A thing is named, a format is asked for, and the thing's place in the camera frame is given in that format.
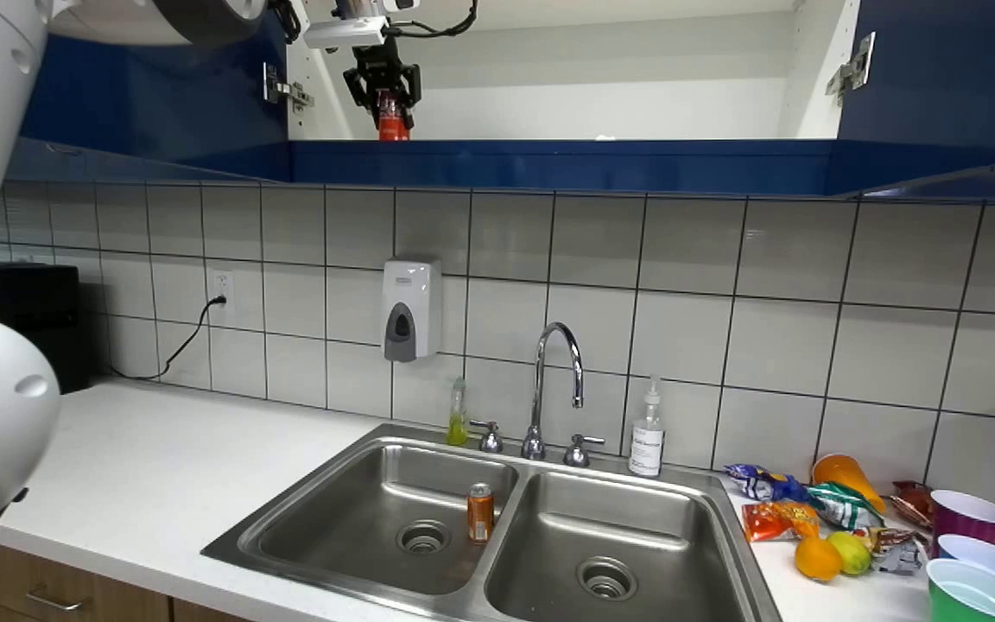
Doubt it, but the stainless steel double sink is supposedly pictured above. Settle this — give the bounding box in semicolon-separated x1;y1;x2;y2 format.
200;422;789;622

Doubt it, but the green apple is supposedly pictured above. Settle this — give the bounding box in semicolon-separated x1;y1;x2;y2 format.
831;529;879;582

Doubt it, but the orange soda can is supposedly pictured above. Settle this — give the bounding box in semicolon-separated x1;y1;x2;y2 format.
464;481;499;546

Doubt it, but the wooden base cabinet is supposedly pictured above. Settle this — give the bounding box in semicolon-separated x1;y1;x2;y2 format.
0;542;248;622

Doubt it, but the chrome gooseneck faucet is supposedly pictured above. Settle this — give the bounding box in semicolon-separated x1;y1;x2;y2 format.
466;317;612;469

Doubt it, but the clear pump soap bottle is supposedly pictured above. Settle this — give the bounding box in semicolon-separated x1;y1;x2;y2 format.
625;376;672;481

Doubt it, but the orange squash toy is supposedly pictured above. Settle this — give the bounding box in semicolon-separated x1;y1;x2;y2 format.
809;452;893;520

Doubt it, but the red snack bag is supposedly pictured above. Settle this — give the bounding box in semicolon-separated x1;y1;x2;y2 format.
741;497;801;546

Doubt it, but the crumpled silver foil wrapper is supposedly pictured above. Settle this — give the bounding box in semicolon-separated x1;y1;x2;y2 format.
871;529;929;576

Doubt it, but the green snack bag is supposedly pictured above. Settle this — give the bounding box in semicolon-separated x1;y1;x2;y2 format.
806;481;879;537

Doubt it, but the white wall soap dispenser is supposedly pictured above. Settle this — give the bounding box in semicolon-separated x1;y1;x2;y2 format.
378;256;445;366

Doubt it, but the metal cabinet hinge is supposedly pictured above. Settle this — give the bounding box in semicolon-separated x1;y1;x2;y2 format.
258;59;318;118
821;30;882;104

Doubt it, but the blue snack bag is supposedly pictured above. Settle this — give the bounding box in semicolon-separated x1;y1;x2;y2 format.
724;460;812;504

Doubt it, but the blue glossy cabinet door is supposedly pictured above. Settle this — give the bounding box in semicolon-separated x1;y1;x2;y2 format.
840;0;995;153
8;27;291;187

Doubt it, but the white wall outlet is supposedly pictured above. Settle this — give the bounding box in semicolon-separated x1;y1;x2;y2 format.
200;265;240;331

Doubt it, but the black power cord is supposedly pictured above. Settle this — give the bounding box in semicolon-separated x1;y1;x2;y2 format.
148;295;232;385

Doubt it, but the open cabinet with white interior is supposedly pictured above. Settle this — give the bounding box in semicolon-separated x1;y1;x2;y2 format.
172;0;995;200

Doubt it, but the green plastic cup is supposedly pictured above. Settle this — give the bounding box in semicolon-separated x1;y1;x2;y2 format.
924;558;995;622

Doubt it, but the green dish soap bottle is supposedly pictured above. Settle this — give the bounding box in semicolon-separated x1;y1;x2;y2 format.
441;376;476;450

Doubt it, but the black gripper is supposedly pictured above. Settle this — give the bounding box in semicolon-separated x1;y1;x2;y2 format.
341;41;425;121

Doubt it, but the purple plastic cup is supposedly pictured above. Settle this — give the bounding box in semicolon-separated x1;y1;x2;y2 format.
926;487;995;551

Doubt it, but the round orange fruit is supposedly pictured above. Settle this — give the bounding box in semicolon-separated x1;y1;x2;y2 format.
793;537;843;583

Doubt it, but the black countertop appliance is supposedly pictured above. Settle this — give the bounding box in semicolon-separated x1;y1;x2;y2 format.
0;261;94;398

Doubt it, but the red soda can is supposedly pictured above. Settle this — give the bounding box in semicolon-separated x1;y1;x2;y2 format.
373;96;416;147

